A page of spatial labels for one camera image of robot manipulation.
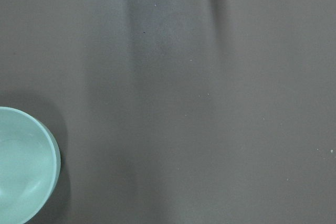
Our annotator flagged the green bowl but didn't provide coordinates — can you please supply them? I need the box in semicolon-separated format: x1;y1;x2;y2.
1;106;61;223

